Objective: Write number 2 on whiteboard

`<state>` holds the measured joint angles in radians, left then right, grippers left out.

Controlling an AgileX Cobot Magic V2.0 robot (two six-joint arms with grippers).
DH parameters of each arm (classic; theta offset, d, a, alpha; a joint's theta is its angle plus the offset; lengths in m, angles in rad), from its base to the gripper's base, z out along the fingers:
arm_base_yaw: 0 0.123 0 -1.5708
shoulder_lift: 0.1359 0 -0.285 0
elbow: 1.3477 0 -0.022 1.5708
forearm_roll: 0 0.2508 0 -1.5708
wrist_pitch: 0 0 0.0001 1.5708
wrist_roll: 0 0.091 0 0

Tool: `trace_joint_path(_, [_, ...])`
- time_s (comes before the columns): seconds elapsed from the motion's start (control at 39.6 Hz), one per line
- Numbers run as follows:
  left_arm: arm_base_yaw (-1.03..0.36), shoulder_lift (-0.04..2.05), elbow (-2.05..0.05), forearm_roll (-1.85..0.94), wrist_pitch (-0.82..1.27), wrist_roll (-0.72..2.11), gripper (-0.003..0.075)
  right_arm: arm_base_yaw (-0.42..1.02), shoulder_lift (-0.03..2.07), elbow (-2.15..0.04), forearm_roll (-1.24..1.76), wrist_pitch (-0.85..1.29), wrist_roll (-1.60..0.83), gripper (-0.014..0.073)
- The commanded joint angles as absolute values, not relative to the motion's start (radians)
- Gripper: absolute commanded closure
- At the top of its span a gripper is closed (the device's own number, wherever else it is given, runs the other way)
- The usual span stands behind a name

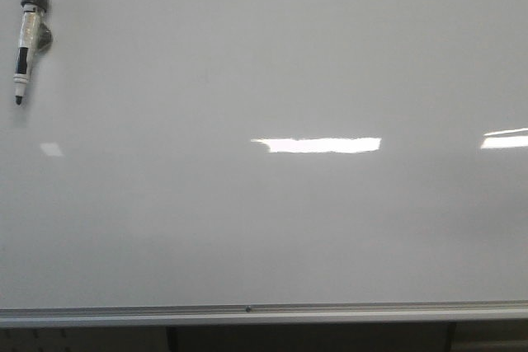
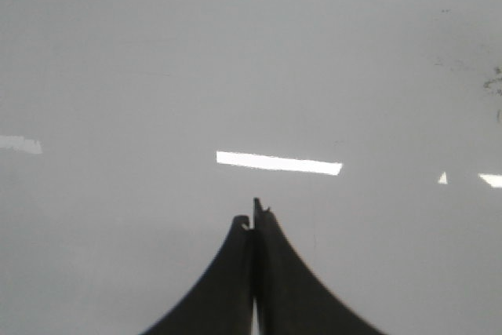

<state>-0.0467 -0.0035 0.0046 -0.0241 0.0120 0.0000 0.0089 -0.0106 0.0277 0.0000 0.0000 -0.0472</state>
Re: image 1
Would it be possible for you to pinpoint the black white whiteboard marker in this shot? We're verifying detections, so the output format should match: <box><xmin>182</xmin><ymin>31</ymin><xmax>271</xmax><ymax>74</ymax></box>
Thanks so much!
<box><xmin>13</xmin><ymin>0</ymin><xmax>53</xmax><ymax>106</ymax></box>

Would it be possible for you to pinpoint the white whiteboard with aluminium frame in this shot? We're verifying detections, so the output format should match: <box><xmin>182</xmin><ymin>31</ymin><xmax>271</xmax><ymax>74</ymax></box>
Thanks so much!
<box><xmin>1</xmin><ymin>0</ymin><xmax>527</xmax><ymax>328</ymax></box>

